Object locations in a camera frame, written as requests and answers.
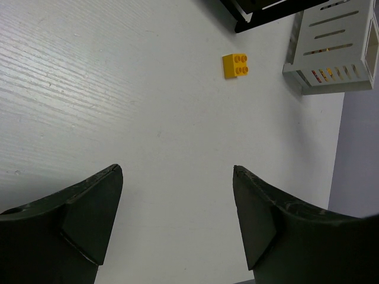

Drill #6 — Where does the white slotted container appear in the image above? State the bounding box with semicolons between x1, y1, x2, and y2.
282;0;378;95

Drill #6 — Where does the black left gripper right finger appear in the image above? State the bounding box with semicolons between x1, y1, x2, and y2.
233;166;378;283

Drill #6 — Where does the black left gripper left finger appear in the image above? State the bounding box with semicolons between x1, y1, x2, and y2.
1;164;123;283

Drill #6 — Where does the yellow square lego brick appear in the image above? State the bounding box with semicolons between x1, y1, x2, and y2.
222;53;249;79

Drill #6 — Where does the black slotted container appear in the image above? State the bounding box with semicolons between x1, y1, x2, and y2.
204;0;350;34

